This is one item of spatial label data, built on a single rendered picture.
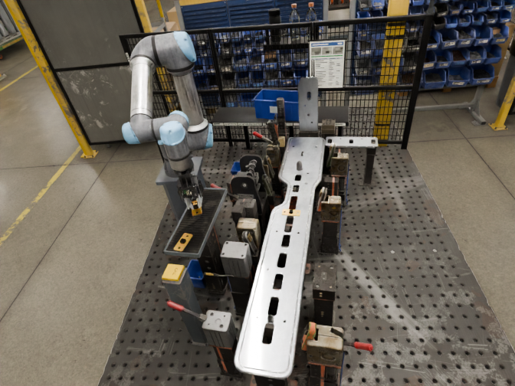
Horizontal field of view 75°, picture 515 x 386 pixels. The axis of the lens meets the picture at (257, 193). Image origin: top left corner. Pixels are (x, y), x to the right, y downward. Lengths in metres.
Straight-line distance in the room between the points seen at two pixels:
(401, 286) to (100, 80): 3.44
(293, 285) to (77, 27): 3.29
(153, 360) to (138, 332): 0.16
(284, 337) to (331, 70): 1.62
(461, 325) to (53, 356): 2.38
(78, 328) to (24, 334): 0.39
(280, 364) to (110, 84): 3.43
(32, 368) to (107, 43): 2.81
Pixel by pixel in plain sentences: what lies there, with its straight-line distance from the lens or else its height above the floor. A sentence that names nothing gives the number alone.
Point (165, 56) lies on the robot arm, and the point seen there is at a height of 1.68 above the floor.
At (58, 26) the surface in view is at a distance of 4.04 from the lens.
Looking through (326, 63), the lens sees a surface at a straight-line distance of 2.25.
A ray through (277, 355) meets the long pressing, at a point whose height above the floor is 1.00.
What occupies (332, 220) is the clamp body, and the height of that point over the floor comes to 0.94.
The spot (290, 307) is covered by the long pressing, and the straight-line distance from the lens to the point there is 1.24.
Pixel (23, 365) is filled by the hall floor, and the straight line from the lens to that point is 2.87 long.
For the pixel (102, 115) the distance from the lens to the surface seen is 4.26.
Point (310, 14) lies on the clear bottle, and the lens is 2.25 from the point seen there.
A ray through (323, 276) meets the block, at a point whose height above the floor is 1.03.
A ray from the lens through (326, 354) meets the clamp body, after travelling 1.15.
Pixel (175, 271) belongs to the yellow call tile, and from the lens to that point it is 1.21.
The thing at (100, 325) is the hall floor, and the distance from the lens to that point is 2.74.
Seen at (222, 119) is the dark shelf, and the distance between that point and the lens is 2.33.
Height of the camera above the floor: 2.07
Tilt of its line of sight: 40 degrees down
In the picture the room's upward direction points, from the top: 8 degrees counter-clockwise
